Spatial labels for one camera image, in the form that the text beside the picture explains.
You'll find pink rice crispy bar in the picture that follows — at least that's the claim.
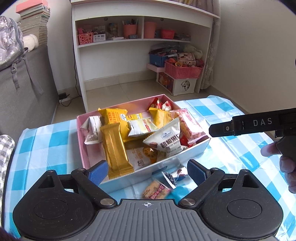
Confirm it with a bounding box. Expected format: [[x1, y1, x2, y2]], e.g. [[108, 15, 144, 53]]
[[170, 108, 208, 147]]

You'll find white crumpled snack packet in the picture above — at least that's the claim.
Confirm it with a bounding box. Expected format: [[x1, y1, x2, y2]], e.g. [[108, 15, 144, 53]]
[[80, 115, 102, 145]]

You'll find pink cardboard box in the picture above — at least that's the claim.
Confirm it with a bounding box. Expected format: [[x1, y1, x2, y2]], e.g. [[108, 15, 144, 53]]
[[76, 93, 212, 188]]

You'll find gold wafer bar pack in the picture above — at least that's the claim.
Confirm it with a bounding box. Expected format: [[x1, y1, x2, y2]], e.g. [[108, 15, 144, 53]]
[[100, 123, 134, 179]]

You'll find stack of books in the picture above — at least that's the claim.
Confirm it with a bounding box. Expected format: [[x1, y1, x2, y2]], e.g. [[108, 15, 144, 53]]
[[16, 0, 51, 45]]

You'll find pink pen cup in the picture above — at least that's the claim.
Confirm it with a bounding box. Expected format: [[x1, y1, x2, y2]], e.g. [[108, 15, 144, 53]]
[[123, 24, 137, 39]]

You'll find lotus root chip packet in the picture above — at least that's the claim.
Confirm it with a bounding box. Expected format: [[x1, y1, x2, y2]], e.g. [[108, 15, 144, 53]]
[[126, 147, 158, 171]]

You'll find small pink shelf basket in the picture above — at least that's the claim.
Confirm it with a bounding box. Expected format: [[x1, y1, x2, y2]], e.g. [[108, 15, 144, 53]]
[[78, 32, 93, 45]]

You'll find white pecan kernel bag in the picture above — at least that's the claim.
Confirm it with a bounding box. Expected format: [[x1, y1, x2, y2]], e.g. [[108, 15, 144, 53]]
[[143, 118, 182, 158]]

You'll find yellow Member's Mark snack bag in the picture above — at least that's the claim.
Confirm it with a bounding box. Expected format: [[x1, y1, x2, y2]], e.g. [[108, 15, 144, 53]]
[[98, 108, 130, 142]]

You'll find small yellow snack pack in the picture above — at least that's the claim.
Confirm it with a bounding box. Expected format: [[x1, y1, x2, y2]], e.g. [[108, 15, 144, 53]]
[[126, 113, 143, 121]]

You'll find white storage box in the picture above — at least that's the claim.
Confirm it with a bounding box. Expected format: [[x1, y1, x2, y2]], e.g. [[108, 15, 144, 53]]
[[156, 72, 197, 96]]

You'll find person's right hand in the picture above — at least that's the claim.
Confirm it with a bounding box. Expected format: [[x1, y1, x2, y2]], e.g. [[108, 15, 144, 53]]
[[260, 142, 296, 194]]

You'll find silver grey backpack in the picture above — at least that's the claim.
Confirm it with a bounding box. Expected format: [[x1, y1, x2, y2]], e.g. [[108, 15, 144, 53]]
[[0, 15, 29, 72]]

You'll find small red candy packet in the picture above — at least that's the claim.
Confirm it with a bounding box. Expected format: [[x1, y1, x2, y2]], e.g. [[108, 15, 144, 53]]
[[180, 133, 189, 147]]

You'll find blue checkered tablecloth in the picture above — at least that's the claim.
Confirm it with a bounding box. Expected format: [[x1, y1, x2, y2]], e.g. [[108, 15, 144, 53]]
[[3, 95, 295, 240]]

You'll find cream yellow snack packet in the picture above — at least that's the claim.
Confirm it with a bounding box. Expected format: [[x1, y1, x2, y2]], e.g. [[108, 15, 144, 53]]
[[128, 118, 158, 137]]

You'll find red white snack packet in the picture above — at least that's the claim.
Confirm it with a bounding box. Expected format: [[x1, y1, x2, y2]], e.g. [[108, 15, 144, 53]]
[[149, 97, 173, 111]]

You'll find red plastic basket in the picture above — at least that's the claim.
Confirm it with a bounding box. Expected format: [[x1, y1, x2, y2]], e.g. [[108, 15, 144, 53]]
[[165, 60, 203, 79]]

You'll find brown biscuit packet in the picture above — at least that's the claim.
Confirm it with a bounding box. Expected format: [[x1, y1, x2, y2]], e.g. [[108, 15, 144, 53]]
[[142, 180, 171, 200]]

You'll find small red shelf basket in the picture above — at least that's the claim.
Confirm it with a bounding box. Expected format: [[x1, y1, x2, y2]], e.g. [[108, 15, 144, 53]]
[[161, 29, 175, 40]]

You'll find white bookshelf desk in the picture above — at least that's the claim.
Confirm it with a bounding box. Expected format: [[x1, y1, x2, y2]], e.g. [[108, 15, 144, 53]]
[[71, 1, 221, 111]]

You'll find grey checkered cushion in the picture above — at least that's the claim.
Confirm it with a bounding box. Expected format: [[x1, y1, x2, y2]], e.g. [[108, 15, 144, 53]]
[[0, 134, 16, 200]]

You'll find blue storage bin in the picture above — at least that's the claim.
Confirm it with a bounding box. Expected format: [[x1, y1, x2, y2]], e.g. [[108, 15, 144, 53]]
[[149, 54, 169, 68]]

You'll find long yellow snack pack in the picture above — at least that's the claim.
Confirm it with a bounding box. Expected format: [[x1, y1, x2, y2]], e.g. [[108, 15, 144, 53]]
[[149, 108, 173, 129]]

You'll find white plush toy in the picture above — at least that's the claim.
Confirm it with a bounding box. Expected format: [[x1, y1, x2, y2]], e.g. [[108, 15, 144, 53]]
[[23, 34, 39, 52]]

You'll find blue truffle candy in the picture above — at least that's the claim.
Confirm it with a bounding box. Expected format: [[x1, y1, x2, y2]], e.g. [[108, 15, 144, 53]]
[[162, 166, 188, 189]]

